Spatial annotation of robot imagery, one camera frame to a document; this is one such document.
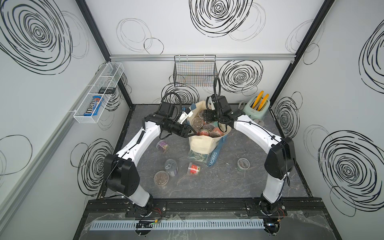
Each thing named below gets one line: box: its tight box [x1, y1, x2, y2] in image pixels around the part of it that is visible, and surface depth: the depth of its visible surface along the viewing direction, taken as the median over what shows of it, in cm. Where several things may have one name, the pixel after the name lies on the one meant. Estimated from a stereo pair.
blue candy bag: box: [83, 96, 104, 117], surface depth 71 cm
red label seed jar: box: [186, 162, 201, 176], surface depth 84 cm
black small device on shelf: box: [98, 87, 116, 94], surface depth 80 cm
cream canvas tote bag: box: [187, 101, 232, 166], surface depth 83 cm
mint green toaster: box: [243, 95, 271, 121], surface depth 98 cm
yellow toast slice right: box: [257, 93, 269, 112], surface depth 96 cm
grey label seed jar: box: [164, 158, 178, 177], surface depth 82 cm
